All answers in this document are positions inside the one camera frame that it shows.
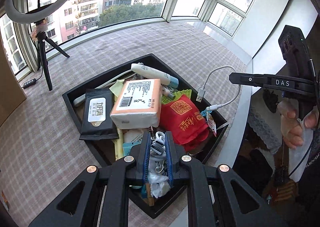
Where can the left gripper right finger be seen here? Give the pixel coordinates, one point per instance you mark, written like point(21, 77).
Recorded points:
point(197, 177)

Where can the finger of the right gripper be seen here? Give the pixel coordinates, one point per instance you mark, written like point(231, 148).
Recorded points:
point(256, 80)

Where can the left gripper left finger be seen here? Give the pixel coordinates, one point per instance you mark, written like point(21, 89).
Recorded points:
point(118, 177)

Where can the blue clothespin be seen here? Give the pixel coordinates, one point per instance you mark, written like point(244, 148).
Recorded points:
point(205, 113)

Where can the white sunscreen bottle blue cap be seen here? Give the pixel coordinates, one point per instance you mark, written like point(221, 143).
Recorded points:
point(152, 73)

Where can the black wet wipes pack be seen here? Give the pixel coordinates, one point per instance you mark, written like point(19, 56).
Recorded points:
point(96, 121)

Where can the orange tissue pack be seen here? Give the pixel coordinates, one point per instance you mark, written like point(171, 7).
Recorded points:
point(138, 105)

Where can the wooden clothespin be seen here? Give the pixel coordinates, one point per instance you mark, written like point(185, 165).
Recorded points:
point(149, 195)

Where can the clear plastic bag bundle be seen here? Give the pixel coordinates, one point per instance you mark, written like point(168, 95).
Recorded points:
point(159, 184)

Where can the white orange sachet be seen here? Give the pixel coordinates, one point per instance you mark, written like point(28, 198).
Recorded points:
point(211, 123)

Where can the pink tube grey cap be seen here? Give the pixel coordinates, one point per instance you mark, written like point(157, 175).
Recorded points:
point(167, 93)

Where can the person right hand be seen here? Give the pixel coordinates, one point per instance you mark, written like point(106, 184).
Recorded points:
point(290, 127)

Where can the light blue packet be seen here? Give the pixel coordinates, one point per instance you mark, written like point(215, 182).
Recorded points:
point(128, 145)

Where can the green mesh card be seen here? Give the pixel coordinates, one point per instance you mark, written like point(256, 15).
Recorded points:
point(176, 95)

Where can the red fabric pouch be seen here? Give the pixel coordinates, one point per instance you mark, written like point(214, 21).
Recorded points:
point(183, 119)

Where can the plaid tablecloth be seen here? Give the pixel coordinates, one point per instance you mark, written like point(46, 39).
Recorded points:
point(41, 153)

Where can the light green cloth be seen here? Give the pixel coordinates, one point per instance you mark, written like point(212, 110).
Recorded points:
point(117, 87)

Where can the light wooden board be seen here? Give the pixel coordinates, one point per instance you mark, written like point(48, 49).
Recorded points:
point(11, 95)

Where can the ring light on tripod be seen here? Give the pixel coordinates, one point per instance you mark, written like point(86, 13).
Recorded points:
point(38, 16)

